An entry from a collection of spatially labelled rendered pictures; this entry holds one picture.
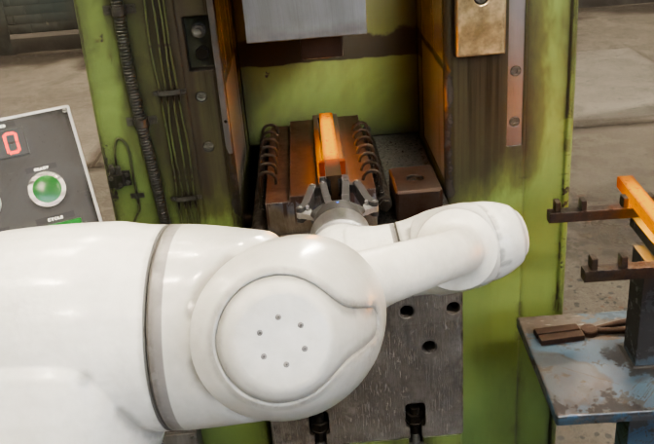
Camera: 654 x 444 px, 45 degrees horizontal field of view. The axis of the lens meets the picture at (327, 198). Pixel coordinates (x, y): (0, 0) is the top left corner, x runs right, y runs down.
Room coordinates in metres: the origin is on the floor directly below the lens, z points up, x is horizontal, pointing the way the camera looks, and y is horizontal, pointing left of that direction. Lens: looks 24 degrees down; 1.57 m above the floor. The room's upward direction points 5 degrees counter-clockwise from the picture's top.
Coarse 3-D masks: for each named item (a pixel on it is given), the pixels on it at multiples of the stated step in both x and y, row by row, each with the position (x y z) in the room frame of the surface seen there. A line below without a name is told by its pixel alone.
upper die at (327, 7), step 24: (264, 0) 1.30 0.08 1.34; (288, 0) 1.30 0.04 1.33; (312, 0) 1.30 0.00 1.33; (336, 0) 1.30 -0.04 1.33; (360, 0) 1.30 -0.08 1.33; (264, 24) 1.30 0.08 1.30; (288, 24) 1.30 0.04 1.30; (312, 24) 1.30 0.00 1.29; (336, 24) 1.30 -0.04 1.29; (360, 24) 1.30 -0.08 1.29
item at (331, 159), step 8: (320, 120) 1.56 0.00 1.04; (328, 120) 1.56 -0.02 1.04; (320, 128) 1.51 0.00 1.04; (328, 128) 1.51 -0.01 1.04; (328, 136) 1.45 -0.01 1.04; (328, 144) 1.40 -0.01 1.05; (336, 144) 1.40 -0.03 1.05; (328, 152) 1.36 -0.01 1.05; (336, 152) 1.36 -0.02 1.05; (328, 160) 1.29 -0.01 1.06; (336, 160) 1.28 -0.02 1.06; (344, 160) 1.29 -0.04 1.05; (320, 168) 1.29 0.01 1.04; (328, 168) 1.24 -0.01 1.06; (336, 168) 1.24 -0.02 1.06; (344, 168) 1.29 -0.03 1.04; (328, 176) 1.21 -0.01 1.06; (336, 176) 1.21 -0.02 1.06; (336, 184) 1.21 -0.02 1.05; (336, 192) 1.21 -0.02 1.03
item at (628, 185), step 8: (624, 176) 1.36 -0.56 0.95; (632, 176) 1.36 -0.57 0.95; (624, 184) 1.33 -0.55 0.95; (632, 184) 1.32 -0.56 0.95; (624, 192) 1.32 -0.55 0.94; (632, 192) 1.29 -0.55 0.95; (640, 192) 1.29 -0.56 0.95; (632, 200) 1.28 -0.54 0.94; (640, 200) 1.26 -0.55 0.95; (648, 200) 1.25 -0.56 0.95; (640, 208) 1.23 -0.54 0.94; (648, 208) 1.22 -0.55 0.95; (640, 216) 1.23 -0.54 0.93; (648, 216) 1.19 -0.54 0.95; (648, 224) 1.19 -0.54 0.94
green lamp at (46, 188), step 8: (40, 176) 1.19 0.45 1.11; (48, 176) 1.20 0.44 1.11; (40, 184) 1.18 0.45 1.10; (48, 184) 1.19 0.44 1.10; (56, 184) 1.19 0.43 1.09; (40, 192) 1.18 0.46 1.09; (48, 192) 1.18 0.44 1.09; (56, 192) 1.19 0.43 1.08; (40, 200) 1.17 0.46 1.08; (48, 200) 1.17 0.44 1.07
